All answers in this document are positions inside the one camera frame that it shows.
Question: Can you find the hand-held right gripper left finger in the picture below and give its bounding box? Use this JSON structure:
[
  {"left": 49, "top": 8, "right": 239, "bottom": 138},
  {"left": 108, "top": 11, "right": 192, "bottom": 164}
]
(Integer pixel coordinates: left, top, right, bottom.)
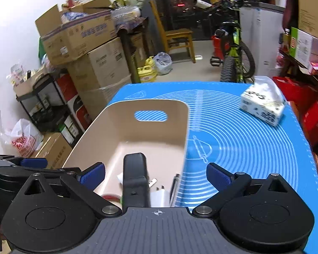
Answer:
[{"left": 21, "top": 161, "right": 122, "bottom": 217}]

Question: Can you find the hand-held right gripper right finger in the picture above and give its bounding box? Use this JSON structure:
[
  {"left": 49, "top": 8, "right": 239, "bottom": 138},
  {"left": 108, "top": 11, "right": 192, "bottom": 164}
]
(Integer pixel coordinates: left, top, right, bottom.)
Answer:
[{"left": 192, "top": 162, "right": 292, "bottom": 217}]

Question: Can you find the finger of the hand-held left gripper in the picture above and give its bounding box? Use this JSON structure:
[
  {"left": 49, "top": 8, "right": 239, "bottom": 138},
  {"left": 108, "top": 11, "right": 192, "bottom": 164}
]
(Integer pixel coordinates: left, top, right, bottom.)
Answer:
[
  {"left": 0, "top": 166, "right": 81, "bottom": 181},
  {"left": 0, "top": 154, "right": 49, "bottom": 169}
]

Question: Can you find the adhesive tape roll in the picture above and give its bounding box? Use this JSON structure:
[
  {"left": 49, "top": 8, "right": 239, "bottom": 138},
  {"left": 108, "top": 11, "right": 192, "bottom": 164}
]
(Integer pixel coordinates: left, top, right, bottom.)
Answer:
[{"left": 101, "top": 194, "right": 121, "bottom": 204}]

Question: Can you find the black stapler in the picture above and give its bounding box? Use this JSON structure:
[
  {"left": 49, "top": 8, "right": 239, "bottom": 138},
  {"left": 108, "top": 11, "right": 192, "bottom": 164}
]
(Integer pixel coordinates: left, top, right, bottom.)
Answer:
[{"left": 123, "top": 153, "right": 151, "bottom": 208}]

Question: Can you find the black marker pen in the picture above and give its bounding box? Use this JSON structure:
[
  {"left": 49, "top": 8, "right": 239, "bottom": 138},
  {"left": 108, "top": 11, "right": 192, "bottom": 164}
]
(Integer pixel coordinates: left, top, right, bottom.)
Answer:
[{"left": 170, "top": 174, "right": 180, "bottom": 207}]

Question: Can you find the white charger plug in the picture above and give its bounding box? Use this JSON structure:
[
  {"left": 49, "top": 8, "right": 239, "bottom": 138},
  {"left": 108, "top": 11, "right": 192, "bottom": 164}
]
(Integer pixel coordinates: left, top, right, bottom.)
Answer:
[{"left": 150, "top": 186, "right": 173, "bottom": 207}]

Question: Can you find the beige plastic storage bin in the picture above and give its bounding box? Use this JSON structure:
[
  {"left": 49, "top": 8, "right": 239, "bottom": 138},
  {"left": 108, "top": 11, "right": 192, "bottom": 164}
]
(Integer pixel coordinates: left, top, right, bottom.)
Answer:
[{"left": 61, "top": 99, "right": 189, "bottom": 208}]

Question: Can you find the white red-print plastic bag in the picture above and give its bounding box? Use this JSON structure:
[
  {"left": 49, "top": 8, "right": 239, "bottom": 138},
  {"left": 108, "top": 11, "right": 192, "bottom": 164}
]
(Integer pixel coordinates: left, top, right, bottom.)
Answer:
[{"left": 0, "top": 110, "right": 44, "bottom": 158}]

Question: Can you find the low brown cardboard box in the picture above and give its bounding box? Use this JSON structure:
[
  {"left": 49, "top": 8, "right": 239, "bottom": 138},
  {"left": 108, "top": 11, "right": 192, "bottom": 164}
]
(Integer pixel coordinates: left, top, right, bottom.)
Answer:
[{"left": 36, "top": 132, "right": 73, "bottom": 168}]

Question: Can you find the blue silicone mat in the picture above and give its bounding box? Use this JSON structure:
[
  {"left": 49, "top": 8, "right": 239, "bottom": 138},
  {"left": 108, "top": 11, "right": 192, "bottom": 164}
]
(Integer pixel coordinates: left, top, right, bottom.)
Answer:
[{"left": 106, "top": 81, "right": 318, "bottom": 254}]

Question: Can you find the black metal rack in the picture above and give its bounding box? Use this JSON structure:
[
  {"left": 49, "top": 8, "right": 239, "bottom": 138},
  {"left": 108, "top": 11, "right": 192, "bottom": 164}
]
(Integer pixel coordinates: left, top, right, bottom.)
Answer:
[{"left": 15, "top": 73, "right": 81, "bottom": 141}]

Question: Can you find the red appliance box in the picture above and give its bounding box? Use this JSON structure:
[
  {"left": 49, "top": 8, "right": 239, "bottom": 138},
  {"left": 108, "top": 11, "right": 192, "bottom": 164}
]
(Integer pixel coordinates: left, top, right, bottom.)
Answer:
[{"left": 56, "top": 74, "right": 92, "bottom": 130}]

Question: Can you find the taped cardboard box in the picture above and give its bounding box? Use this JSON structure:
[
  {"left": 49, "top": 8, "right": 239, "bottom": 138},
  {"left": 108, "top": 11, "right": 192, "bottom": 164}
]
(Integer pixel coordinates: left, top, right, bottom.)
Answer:
[{"left": 82, "top": 77, "right": 133, "bottom": 121}]

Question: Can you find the white tissue pack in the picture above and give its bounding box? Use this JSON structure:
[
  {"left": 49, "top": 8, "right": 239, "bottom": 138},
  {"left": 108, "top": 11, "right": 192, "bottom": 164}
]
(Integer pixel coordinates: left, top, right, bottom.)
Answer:
[{"left": 239, "top": 76, "right": 288, "bottom": 127}]

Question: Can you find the red gift box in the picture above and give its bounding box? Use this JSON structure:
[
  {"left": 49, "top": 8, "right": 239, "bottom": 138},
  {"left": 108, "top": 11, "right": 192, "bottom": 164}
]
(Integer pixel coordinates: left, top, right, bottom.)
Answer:
[{"left": 301, "top": 102, "right": 318, "bottom": 149}]

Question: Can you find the large plain cardboard box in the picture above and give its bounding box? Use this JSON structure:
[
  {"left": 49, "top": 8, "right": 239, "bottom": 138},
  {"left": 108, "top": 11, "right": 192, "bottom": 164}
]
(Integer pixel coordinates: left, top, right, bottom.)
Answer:
[{"left": 67, "top": 37, "right": 131, "bottom": 90}]

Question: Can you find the red paper bag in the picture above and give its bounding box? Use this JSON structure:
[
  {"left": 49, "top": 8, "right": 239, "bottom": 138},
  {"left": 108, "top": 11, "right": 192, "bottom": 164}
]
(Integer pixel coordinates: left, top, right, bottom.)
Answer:
[{"left": 272, "top": 76, "right": 316, "bottom": 109}]

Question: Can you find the yellow oil jug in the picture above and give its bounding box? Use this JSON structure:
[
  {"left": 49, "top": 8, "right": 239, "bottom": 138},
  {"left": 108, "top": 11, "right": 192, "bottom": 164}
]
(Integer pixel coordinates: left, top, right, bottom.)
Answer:
[{"left": 137, "top": 57, "right": 157, "bottom": 83}]

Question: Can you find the green black bicycle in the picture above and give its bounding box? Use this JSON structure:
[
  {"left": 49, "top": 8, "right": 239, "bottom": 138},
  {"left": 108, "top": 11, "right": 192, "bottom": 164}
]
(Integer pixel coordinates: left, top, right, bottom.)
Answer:
[{"left": 209, "top": 5, "right": 255, "bottom": 83}]

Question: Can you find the clear plastic bag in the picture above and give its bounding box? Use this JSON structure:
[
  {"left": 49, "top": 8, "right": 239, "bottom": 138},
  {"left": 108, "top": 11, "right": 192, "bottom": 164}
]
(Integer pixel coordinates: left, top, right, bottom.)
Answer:
[{"left": 154, "top": 52, "right": 173, "bottom": 75}]

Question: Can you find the open printed cardboard box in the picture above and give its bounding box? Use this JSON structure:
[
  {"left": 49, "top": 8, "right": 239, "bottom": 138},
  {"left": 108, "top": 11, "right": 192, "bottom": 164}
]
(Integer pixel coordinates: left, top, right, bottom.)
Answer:
[{"left": 35, "top": 0, "right": 117, "bottom": 65}]

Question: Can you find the dark wooden side table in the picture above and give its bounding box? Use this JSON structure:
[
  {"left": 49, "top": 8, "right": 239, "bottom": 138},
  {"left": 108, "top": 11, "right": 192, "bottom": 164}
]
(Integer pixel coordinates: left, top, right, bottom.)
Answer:
[{"left": 278, "top": 48, "right": 318, "bottom": 98}]

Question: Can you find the white chest freezer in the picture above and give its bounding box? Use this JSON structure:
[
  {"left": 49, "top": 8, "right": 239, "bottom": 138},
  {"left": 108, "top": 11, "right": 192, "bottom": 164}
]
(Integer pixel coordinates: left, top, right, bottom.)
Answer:
[{"left": 238, "top": 2, "right": 285, "bottom": 77}]

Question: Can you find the wooden chair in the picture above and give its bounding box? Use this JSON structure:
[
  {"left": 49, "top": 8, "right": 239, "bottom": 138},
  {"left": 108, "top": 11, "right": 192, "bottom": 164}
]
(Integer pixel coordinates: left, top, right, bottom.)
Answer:
[{"left": 149, "top": 0, "right": 196, "bottom": 63}]

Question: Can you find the orange drink bottle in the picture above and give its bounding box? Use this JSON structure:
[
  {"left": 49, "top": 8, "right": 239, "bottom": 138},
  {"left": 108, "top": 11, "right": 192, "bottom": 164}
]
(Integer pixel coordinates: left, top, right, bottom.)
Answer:
[{"left": 282, "top": 29, "right": 292, "bottom": 52}]

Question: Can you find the green white carton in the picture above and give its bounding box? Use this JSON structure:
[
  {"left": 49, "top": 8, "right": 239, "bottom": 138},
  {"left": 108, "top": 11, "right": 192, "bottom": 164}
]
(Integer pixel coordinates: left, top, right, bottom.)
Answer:
[{"left": 290, "top": 27, "right": 314, "bottom": 68}]

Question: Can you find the pack of clear bottles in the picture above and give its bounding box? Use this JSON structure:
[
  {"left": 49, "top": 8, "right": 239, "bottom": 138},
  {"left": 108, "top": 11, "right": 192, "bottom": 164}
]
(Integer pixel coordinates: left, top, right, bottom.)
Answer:
[{"left": 111, "top": 5, "right": 141, "bottom": 22}]

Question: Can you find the rolled white paper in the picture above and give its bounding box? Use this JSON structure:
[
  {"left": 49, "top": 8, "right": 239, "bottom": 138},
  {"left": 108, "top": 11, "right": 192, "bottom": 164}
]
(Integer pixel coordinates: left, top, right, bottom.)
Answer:
[{"left": 193, "top": 0, "right": 212, "bottom": 9}]

